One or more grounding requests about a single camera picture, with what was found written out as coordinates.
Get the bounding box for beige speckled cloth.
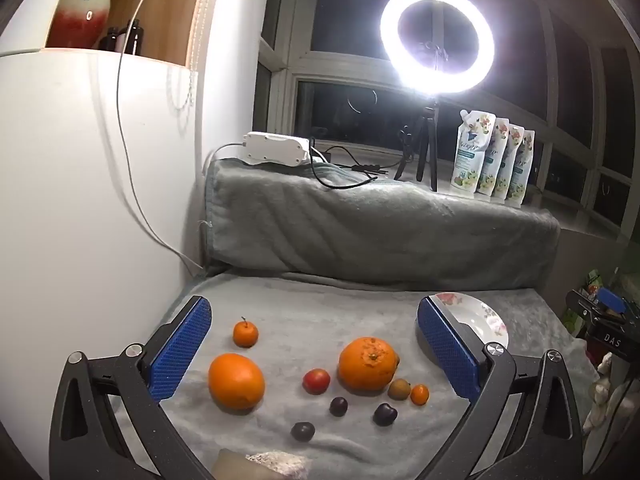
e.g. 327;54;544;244
210;449;311;480

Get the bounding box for smooth orange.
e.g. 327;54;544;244
207;353;266;411

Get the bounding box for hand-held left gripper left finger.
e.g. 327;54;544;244
50;295;213;480

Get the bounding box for wooden shelf niche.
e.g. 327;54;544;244
46;0;211;68

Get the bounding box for black cables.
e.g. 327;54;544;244
307;135;391;191

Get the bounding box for large rough-skinned orange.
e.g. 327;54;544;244
338;336;400;393

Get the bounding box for lit vertical light strip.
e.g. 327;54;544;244
186;0;223;68

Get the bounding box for white bead cord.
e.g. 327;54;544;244
172;67;198;108

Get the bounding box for grey fleece blanket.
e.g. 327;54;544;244
112;157;601;480

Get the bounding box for white power strip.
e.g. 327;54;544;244
240;131;313;166

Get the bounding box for small red fruit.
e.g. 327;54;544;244
302;368;331;395

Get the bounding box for white power strip cable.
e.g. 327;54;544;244
201;141;247;177

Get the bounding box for red and white vase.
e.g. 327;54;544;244
46;0;112;50

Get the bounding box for floral refill pouch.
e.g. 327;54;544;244
515;130;536;207
450;109;497;196
475;117;511;200
502;125;525;205

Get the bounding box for dark glass bottle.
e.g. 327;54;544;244
121;19;145;55
98;26;126;52

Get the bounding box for long white cable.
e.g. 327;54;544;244
116;0;206;273

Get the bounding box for white floral plate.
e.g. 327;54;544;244
430;291;510;356

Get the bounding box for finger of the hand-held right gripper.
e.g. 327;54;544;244
567;287;628;324

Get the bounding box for white soft object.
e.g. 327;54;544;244
582;352;618;433

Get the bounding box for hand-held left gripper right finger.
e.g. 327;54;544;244
416;295;586;480

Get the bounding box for ring light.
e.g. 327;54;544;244
380;0;496;95

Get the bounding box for small mandarin with stem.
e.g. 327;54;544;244
232;316;260;349

